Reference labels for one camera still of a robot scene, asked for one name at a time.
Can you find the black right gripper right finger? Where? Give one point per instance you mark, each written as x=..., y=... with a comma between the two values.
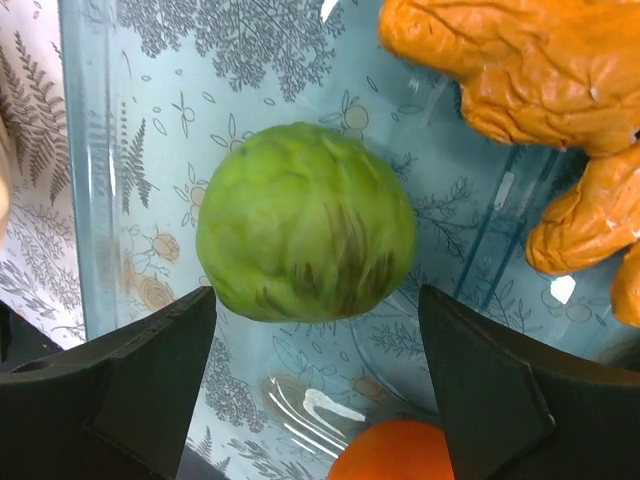
x=515, y=408

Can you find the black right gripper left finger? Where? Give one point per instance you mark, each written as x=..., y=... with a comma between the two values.
x=116, y=407

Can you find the green custard apple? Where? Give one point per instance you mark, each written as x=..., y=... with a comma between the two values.
x=303, y=224

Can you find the orange tangerine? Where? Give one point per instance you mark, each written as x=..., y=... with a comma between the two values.
x=395, y=450

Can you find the clear blue plastic tray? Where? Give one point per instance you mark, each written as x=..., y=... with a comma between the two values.
x=158, y=92

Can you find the orange ginger root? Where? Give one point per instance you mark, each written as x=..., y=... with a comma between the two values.
x=562, y=74

